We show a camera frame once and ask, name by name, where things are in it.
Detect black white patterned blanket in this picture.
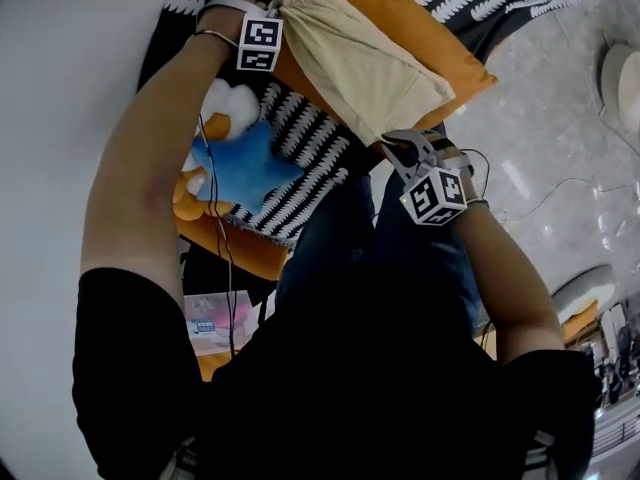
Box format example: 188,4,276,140
137,0,586,247

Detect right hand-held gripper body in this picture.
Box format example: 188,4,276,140
399,140,474,227

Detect orange throw pillow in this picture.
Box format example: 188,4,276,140
272,0,500,139

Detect person's right backpack strap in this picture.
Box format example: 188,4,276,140
523,430,559,472

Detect cream yellow cloth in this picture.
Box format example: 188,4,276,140
277,0,457,148

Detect person's blue jeans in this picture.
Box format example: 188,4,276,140
274,167,484,339

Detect white flower pillow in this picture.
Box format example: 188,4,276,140
199,78,262,142

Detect clear plastic storage box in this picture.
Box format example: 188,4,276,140
183,290,261,357

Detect person's left hand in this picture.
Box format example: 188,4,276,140
197,11,244,44

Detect person's right forearm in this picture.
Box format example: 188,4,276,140
452,200,566,367

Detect person's left forearm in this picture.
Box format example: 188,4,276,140
79,27,241,314

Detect blue star pillow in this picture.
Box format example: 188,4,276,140
188,120,306,217

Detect orange seat cushion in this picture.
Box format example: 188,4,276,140
197,350,236,382

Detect orange sofa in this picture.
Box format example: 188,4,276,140
172,0,607,282

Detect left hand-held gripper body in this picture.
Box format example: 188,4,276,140
202,0,285,73

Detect orange flower pillow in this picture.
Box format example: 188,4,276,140
172,112,236,224

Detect person's backpack strap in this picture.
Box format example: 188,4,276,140
523,430,559,472
159,437,199,480

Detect person's left backpack strap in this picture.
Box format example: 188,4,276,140
159,437,199,480

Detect thin floor cable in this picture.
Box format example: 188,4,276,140
492,175,640,219

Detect person's black shirt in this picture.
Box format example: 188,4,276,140
72,267,604,480

